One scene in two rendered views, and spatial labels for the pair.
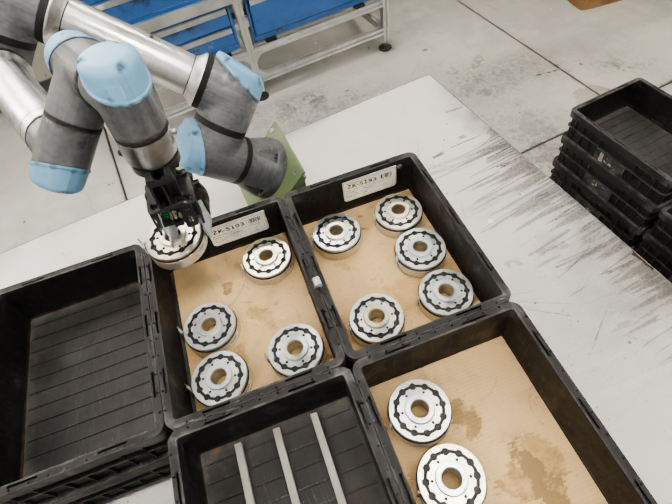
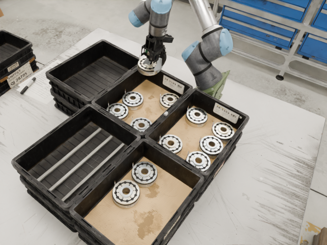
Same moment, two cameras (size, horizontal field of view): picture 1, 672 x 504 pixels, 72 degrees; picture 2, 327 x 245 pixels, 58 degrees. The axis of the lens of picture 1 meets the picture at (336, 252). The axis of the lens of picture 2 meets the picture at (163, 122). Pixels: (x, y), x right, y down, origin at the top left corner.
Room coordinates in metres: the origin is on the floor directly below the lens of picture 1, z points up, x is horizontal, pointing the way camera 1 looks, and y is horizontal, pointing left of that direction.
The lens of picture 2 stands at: (-0.22, -0.53, 1.87)
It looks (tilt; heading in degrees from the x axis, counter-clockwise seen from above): 48 degrees down; 41
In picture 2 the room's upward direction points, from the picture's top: 7 degrees clockwise
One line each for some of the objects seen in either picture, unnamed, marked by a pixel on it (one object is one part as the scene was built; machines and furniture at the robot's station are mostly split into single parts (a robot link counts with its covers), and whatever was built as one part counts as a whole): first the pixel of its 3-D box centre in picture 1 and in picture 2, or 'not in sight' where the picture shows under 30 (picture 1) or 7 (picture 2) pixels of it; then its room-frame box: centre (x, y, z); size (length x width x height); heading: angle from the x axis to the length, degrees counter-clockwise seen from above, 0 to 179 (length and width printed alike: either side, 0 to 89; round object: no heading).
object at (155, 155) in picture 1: (149, 142); (158, 28); (0.55, 0.23, 1.22); 0.08 x 0.08 x 0.05
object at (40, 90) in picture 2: not in sight; (50, 79); (0.28, 0.80, 0.70); 0.33 x 0.23 x 0.01; 18
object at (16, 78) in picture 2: not in sight; (21, 77); (0.26, 1.29, 0.41); 0.31 x 0.02 x 0.16; 18
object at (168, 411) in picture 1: (234, 298); (144, 96); (0.46, 0.20, 0.92); 0.40 x 0.30 x 0.02; 11
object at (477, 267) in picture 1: (386, 258); (197, 135); (0.52, -0.10, 0.87); 0.40 x 0.30 x 0.11; 11
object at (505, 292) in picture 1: (385, 243); (199, 128); (0.52, -0.10, 0.92); 0.40 x 0.30 x 0.02; 11
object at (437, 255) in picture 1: (420, 248); (211, 145); (0.53, -0.17, 0.86); 0.10 x 0.10 x 0.01
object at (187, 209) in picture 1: (168, 187); (154, 45); (0.54, 0.23, 1.14); 0.09 x 0.08 x 0.12; 11
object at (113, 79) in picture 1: (123, 93); (160, 9); (0.55, 0.23, 1.30); 0.09 x 0.08 x 0.11; 37
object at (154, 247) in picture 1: (174, 236); (148, 63); (0.55, 0.28, 1.01); 0.10 x 0.10 x 0.01
